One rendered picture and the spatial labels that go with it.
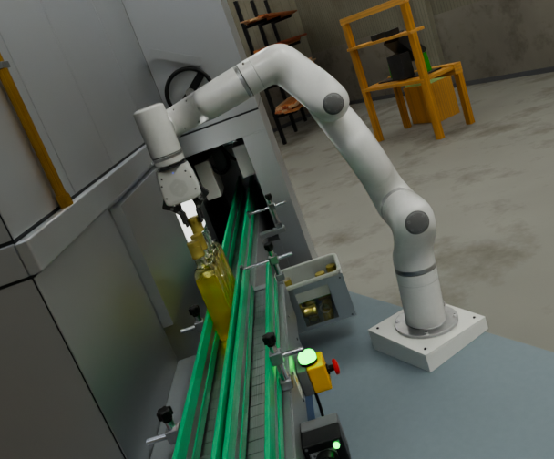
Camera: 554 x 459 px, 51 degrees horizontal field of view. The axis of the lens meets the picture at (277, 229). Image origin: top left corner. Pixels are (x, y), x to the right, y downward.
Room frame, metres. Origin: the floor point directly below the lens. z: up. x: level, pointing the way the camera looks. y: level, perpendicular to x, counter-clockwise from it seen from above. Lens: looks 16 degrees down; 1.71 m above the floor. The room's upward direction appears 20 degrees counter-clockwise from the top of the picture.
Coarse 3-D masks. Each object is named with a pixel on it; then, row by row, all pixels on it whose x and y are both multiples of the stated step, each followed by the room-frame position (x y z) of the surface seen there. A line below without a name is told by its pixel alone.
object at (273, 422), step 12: (276, 288) 1.62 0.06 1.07; (276, 300) 1.52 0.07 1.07; (276, 312) 1.43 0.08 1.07; (276, 324) 1.36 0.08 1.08; (276, 336) 1.29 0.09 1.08; (276, 372) 1.12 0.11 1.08; (276, 384) 1.08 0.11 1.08; (276, 396) 1.03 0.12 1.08; (264, 408) 0.92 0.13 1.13; (276, 408) 0.99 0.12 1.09; (264, 420) 0.89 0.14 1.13; (276, 420) 0.95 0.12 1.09; (264, 432) 0.85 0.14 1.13; (276, 432) 0.91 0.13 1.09; (264, 444) 0.82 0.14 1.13; (276, 444) 0.87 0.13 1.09; (264, 456) 0.79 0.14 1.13; (276, 456) 0.84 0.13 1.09
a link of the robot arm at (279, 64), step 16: (272, 48) 1.54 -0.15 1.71; (288, 48) 1.54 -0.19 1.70; (240, 64) 1.55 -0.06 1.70; (256, 64) 1.53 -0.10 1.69; (272, 64) 1.52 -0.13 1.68; (288, 64) 1.52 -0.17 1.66; (304, 64) 1.52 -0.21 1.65; (256, 80) 1.52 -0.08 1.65; (272, 80) 1.54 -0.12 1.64; (288, 80) 1.52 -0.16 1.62; (304, 80) 1.50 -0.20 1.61; (320, 80) 1.48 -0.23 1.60; (336, 80) 1.48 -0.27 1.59; (304, 96) 1.48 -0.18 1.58; (320, 96) 1.46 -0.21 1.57; (336, 96) 1.45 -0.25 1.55; (320, 112) 1.46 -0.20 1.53; (336, 112) 1.45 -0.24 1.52
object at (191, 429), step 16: (240, 192) 3.00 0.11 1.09; (240, 208) 2.76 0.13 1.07; (224, 240) 2.06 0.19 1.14; (208, 320) 1.41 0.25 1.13; (208, 336) 1.35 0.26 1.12; (208, 352) 1.30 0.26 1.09; (208, 368) 1.25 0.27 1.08; (192, 384) 1.10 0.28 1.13; (208, 384) 1.19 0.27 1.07; (192, 400) 1.06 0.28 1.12; (208, 400) 1.15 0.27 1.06; (192, 416) 1.02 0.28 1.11; (192, 432) 1.00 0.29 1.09; (176, 448) 0.90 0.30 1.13; (192, 448) 0.96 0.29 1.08
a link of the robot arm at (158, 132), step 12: (144, 108) 1.54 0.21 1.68; (156, 108) 1.54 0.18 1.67; (144, 120) 1.53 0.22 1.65; (156, 120) 1.53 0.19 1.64; (168, 120) 1.56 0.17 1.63; (144, 132) 1.54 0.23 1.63; (156, 132) 1.53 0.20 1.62; (168, 132) 1.54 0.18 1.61; (156, 144) 1.53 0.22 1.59; (168, 144) 1.54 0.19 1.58; (156, 156) 1.54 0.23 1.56
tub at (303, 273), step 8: (328, 256) 1.88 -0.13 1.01; (336, 256) 1.84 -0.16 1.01; (304, 264) 1.89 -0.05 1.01; (312, 264) 1.88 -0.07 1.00; (320, 264) 1.88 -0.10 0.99; (336, 264) 1.77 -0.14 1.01; (288, 272) 1.89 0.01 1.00; (296, 272) 1.89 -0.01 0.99; (304, 272) 1.88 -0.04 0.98; (312, 272) 1.88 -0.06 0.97; (336, 272) 1.72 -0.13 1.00; (296, 280) 1.89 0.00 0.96; (304, 280) 1.73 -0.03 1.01; (312, 280) 1.72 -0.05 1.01; (288, 288) 1.73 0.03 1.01
